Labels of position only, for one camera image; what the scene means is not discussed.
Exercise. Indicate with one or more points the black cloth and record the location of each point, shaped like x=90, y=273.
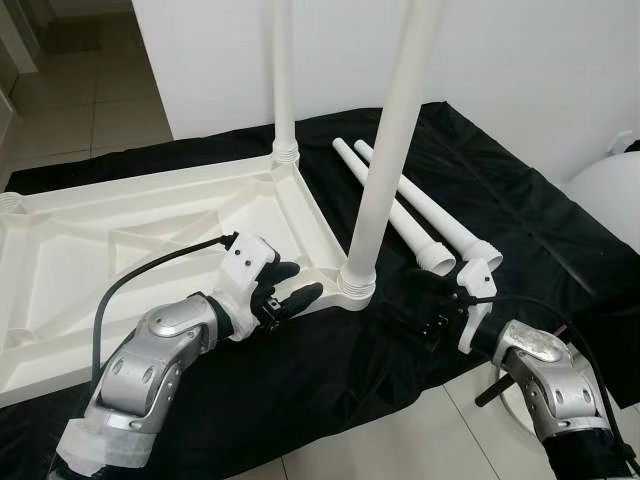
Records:
x=540, y=230

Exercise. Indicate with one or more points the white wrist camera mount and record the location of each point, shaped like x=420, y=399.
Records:
x=245, y=265
x=475, y=320

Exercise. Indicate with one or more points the white plastic table leg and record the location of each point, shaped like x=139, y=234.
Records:
x=421, y=243
x=284, y=70
x=394, y=130
x=440, y=215

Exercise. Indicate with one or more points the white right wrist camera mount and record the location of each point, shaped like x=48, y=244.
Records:
x=475, y=320

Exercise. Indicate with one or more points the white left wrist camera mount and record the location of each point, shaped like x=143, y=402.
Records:
x=245, y=265

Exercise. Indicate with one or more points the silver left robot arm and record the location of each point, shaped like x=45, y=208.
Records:
x=150, y=360

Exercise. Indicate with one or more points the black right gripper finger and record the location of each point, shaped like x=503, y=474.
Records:
x=422, y=330
x=430, y=284

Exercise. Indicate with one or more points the wall socket with black plug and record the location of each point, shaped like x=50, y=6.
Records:
x=626, y=140

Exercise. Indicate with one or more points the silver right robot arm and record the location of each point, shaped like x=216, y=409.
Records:
x=545, y=380

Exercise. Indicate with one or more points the white door frame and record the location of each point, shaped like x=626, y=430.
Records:
x=18, y=35

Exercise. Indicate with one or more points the white plastic table top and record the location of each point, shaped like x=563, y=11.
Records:
x=120, y=230

